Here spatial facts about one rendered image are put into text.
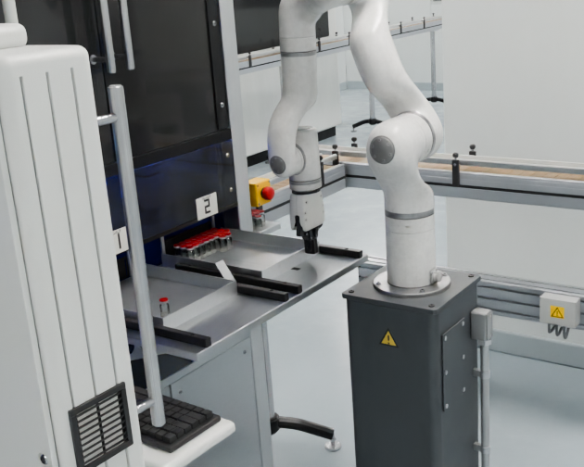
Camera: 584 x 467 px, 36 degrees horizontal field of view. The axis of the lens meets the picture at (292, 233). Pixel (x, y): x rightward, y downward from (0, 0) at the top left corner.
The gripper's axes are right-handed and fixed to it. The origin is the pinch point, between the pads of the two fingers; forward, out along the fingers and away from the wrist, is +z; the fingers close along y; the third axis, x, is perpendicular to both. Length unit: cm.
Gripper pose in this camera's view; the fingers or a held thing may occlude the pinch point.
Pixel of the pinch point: (311, 246)
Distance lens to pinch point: 234.8
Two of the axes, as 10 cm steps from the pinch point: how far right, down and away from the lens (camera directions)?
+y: -5.8, 2.8, -7.7
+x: 8.1, 0.9, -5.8
